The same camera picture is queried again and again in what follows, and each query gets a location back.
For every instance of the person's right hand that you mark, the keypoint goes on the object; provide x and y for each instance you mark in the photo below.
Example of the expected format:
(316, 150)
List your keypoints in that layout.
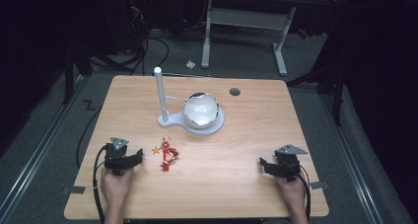
(292, 194)

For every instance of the white stand with pole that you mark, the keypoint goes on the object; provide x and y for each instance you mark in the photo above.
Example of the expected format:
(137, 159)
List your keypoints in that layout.
(161, 95)

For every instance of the shiny white ball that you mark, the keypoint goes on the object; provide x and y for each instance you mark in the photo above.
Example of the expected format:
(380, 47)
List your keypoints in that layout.
(200, 110)

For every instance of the dark round table grommet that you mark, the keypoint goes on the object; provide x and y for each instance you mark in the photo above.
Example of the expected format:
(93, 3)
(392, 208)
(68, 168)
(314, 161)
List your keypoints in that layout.
(234, 92)

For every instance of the crumpled white paper scrap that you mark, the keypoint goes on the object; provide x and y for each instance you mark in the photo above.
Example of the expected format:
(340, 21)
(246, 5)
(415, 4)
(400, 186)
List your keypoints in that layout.
(190, 64)

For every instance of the metal floor rail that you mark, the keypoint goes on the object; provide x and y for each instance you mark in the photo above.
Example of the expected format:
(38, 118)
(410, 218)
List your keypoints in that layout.
(353, 164)
(33, 171)

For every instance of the small red object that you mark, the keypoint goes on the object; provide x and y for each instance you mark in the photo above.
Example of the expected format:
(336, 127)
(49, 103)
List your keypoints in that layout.
(303, 34)

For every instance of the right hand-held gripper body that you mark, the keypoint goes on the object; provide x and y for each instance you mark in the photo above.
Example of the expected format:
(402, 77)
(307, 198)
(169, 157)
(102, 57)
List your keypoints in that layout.
(288, 166)

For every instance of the grey tape strip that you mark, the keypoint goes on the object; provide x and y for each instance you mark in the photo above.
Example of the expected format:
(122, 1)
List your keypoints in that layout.
(75, 189)
(319, 185)

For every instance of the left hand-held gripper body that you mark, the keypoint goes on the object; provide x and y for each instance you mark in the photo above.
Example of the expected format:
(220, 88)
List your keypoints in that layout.
(115, 160)

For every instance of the white-framed desk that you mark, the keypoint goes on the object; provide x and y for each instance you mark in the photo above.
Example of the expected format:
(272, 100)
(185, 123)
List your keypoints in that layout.
(249, 18)

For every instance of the black metal stand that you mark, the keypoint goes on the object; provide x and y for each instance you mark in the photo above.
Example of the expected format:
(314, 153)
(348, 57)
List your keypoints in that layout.
(328, 76)
(69, 76)

